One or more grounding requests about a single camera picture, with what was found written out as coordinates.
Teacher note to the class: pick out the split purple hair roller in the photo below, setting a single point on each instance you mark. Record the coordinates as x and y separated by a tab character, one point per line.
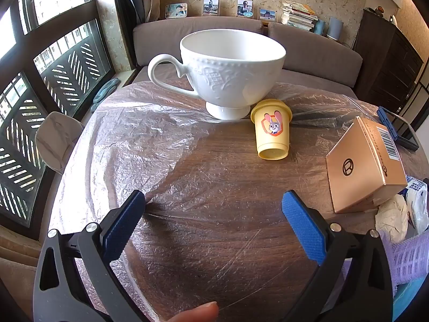
405	258

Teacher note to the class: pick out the short brown back cushion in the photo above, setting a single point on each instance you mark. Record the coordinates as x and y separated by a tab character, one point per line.
318	50

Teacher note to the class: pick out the white marble pattern chair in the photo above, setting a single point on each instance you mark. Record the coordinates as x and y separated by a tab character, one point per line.
57	141

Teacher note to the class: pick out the brown sofa seat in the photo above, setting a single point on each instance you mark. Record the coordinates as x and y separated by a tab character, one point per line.
311	77

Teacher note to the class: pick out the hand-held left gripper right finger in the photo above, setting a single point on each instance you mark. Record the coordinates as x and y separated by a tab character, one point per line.
303	223

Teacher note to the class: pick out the yellow rabbit print cup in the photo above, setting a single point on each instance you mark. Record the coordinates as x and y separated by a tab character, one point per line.
271	141

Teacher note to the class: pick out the grey-blue slipper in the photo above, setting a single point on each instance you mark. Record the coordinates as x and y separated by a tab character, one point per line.
95	106
108	88

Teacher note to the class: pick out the dark wooden cabinet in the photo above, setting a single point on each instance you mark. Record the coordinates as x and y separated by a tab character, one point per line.
388	63

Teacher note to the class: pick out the portrait photo with sunglasses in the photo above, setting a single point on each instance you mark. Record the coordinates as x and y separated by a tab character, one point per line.
245	7

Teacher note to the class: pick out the building landscape photo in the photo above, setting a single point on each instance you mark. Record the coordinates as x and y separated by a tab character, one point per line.
268	14

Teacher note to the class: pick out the small orange ornament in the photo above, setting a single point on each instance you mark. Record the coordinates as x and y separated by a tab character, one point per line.
380	9

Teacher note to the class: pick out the blue cylinder container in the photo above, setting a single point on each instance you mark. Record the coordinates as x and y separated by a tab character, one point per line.
320	27

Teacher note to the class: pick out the rounded photo frame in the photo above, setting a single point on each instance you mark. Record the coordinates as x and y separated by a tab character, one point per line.
176	11

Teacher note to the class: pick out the blue white tissue packet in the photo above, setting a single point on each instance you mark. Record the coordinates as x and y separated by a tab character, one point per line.
419	201

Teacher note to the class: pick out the dark curtain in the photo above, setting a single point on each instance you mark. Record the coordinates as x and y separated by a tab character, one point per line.
125	13

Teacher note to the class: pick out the white panel sliding screen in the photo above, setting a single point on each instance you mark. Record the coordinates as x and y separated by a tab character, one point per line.
421	107

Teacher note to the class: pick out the grey cylinder speaker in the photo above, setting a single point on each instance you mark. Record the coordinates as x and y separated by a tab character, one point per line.
335	28

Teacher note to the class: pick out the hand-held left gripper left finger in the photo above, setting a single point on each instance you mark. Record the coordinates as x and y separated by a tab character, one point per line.
119	228

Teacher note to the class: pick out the dark framed window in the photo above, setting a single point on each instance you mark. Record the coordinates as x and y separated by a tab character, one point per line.
30	47

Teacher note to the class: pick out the stack of books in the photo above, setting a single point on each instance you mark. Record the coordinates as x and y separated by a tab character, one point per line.
298	16

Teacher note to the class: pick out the standing figure photo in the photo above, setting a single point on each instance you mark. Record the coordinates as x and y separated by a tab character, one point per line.
211	6

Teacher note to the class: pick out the dark blue tablet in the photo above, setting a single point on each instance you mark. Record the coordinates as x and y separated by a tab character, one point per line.
388	123

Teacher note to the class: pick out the white embossed teacup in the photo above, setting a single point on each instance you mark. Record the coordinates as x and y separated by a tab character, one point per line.
228	73

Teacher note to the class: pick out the person's left hand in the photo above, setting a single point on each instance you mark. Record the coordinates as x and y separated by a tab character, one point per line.
196	313

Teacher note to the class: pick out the gold cardboard box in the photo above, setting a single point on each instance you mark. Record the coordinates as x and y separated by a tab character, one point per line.
355	174

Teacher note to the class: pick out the crumpled beige paper tissue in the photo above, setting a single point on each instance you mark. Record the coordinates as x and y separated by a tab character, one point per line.
392	218

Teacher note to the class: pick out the white oval object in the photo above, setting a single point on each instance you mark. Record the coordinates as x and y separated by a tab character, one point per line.
394	20

